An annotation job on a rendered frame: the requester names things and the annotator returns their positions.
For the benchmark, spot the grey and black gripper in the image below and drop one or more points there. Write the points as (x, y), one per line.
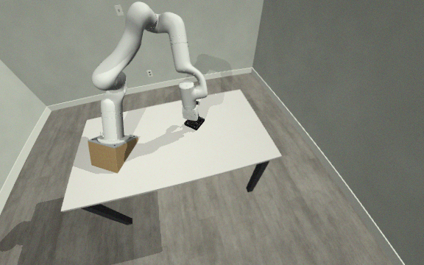
(191, 115)

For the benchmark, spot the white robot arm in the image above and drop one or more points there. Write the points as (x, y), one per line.
(140, 17)

